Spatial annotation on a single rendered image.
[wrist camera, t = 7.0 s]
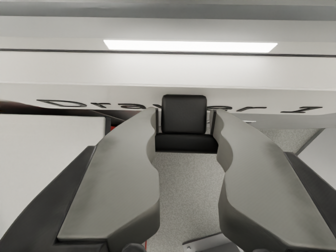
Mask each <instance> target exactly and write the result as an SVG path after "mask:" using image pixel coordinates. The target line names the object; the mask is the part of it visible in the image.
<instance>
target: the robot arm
mask: <svg viewBox="0 0 336 252"><path fill-rule="evenodd" d="M209 126H210V135H211V136H213V137H214V138H215V140H216V141H217V143H218V150H217V155H216V160H217V161H218V163H219V164H220V165H221V166H222V168H223V170H224V172H225V174H224V178H223V183H222V187H221V192H220V196H219V201H218V216H219V227H220V230H221V232H222V233H223V235H224V236H225V237H226V238H228V239H229V240H230V241H232V242H233V243H234V244H236V245H237V246H238V247H239V248H241V249H242V250H243V252H336V189H334V188H333V187H332V186H331V185H330V184H329V183H327V182H326V181H325V180H324V179H323V178H322V177H321V176H319V175H318V174H317V173H316V172H315V171H314V170H313V169H311V168H310V167H309V166H308V165H307V164H306V163H305V162H303V161H302V160H301V159H300V158H299V157H298V156H296V155H295V154H294V153H293V152H286V151H283V150H282V149H281V148H280V147H279V146H278V145H277V144H276V143H274V142H273V141H272V140H271V139H270V138H268V137H267V136H266V135H265V134H263V133H262V132H260V131H259V130H257V129H256V128H254V127H253V126H251V125H249V124H248V123H246V122H244V121H243V120H241V119H239V118H237V117H236V116H234V115H232V114H231V113H229V112H227V111H226V110H224V109H221V108H219V109H213V110H210V114H209ZM158 133H159V109H158V108H155V107H148V108H146V109H144V110H143V111H141V112H139V113H138V114H136V115H134V116H133V117H131V118H130V119H128V120H126V121H125V122H123V123H121V124H120V125H118V126H117V127H115V128H114V129H113V130H112V131H110V132H109V133H108V134H107V135H105V136H104V137H103V138H102V139H101V140H100V141H99V142H98V143H97V144H96V145H88V146H87V147H86V148H85V149H84V150H83V151H82V152H81V153H80V154H79V155H78V156H77V157H76V158H75V159H74V160H73V161H72V162H71V163H70V164H69V165H68V166H67V167H66V168H65V169H64V170H63V171H61V172H60V173H59V174H58V175H57V176H56V177H55V178H54V179H53V180H52V181H51V182H50V183H49V184H48V185H47V186H46V187H45V188H44V189H43V190H42V191H41V192H40V193H39V194H38V195H37V196H36V197H35V198H34V199H33V200H32V201H31V202H30V203H29V204H28V205H27V206H26V207H25V209H24V210H23V211H22V212H21V213H20V214H19V216H18V217H17V218H16V219H15V220H14V222H13V223H12V224H11V226H10V227H9V228H8V230H7V231H6V232H5V234H4V235H3V236H2V238H1V239H0V252H147V251H146V249H145V247H144V246H143V245H142V244H143V243H144V242H145V241H147V240H148V239H149V238H151V237H152V236H153V235H154V234H156V233H157V231H158V230H159V228H160V187H159V173H158V171H157V169H156V168H154V166H153V165H152V162H153V161H154V159H155V157H156V152H155V136H156V134H158Z"/></svg>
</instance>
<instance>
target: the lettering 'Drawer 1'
mask: <svg viewBox="0 0 336 252"><path fill-rule="evenodd" d="M37 101H40V102H44V103H47V104H51V105H55V106H59V107H73V108H82V107H87V105H85V104H83V103H79V102H73V101H64V100H39V99H37ZM53 102H65V103H73V104H77V105H80V106H64V105H60V104H56V103H53ZM91 104H93V105H95V106H98V107H100V108H106V107H104V106H102V105H111V104H110V103H91ZM118 105H123V106H120V107H121V108H124V109H146V107H145V106H144V105H141V104H131V103H118ZM153 106H156V107H158V108H160V109H162V106H160V105H158V104H153ZM132 107H137V108H132ZM266 108H267V107H245V108H242V109H240V110H237V112H242V111H245V110H248V109H266ZM320 108H323V107H300V109H302V110H297V111H282V112H281V113H306V112H303V111H309V110H314V109H320ZM212 109H223V110H231V109H233V108H232V107H230V106H207V111H210V110H212Z"/></svg>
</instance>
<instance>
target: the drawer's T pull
mask: <svg viewBox="0 0 336 252"><path fill-rule="evenodd" d="M206 131H207V98H206V96H204V95H191V94H165V95H163V97H162V100H161V132H159V133H156V136H155V152H157V153H189V154H217V152H218V147H219V144H218V142H217V141H216V139H215V138H214V137H213V135H210V134H205V133H206Z"/></svg>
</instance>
